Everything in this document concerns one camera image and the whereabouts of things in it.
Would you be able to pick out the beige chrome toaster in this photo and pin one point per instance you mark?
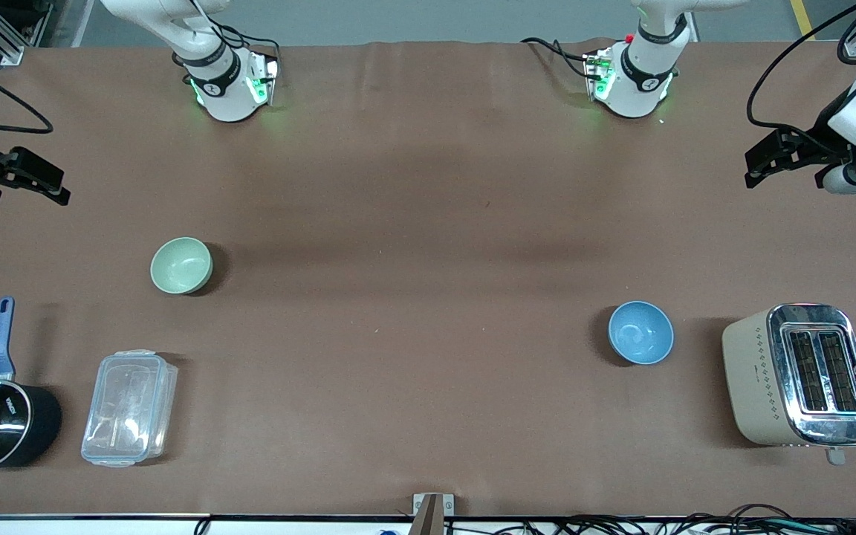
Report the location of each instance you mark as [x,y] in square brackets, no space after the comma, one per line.
[799,375]

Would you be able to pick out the brown table cloth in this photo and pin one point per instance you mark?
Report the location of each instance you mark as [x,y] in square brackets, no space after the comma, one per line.
[428,186]

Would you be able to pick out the clear plastic lidded container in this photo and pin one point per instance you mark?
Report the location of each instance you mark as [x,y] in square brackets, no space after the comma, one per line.
[129,409]

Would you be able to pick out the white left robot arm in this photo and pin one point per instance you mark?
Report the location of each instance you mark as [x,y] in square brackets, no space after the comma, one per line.
[636,85]

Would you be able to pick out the blue bowl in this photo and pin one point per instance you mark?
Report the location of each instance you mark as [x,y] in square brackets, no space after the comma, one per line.
[640,332]

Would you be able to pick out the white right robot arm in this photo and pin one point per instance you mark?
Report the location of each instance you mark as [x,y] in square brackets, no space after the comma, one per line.
[229,93]

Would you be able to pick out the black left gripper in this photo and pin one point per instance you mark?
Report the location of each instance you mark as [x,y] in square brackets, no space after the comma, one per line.
[823,140]

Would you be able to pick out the green bowl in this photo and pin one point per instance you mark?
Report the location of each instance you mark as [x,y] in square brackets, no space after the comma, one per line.
[180,265]

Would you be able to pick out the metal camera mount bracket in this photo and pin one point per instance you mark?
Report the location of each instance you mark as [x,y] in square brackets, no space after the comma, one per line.
[432,509]

